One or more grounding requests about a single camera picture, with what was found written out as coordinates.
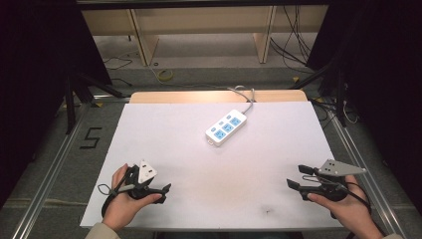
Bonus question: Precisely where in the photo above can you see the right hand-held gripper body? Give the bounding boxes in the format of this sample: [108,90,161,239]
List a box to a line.
[298,158,367,202]

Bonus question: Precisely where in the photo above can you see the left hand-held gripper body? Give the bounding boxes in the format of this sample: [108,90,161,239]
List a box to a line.
[125,159,160,200]

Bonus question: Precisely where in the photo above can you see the white power strip blue sockets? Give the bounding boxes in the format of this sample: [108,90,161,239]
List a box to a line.
[204,109,248,147]

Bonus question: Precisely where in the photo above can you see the person's left hand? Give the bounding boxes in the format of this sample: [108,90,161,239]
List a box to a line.
[103,162,163,232]

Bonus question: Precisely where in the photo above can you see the person's right hand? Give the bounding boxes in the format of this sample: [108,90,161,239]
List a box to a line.
[307,174,384,238]

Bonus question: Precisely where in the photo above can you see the white board sheet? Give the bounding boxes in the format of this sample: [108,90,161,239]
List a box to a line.
[80,101,344,231]

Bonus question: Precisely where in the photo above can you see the black metal stand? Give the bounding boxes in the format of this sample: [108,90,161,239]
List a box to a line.
[291,61,350,128]
[63,70,131,135]

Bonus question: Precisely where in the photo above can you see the black curtain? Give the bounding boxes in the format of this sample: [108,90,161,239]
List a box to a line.
[0,0,113,208]
[306,0,422,215]

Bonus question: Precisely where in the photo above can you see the aluminium floor rail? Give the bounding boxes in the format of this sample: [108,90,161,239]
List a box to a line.
[310,98,410,239]
[10,94,132,239]

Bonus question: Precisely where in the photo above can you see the right hand-held gripper cable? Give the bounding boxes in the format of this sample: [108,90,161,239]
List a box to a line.
[301,174,387,238]

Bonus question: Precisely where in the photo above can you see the hand-held gripper cable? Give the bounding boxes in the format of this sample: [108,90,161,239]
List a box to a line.
[97,165,137,218]
[301,174,387,238]

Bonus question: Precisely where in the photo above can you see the left hand-held gripper cable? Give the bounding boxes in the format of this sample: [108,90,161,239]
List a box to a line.
[97,165,137,218]

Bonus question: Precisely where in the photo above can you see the grey power strip cable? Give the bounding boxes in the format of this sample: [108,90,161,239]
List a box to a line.
[228,85,257,116]

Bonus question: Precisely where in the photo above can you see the yellow cable coil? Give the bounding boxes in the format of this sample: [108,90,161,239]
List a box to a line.
[156,68,174,83]

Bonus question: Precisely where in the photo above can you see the thin black floor cable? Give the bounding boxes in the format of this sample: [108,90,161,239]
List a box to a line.
[102,55,134,88]

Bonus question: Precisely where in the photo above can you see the bundle of black cables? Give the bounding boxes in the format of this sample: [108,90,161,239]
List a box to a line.
[269,4,317,69]

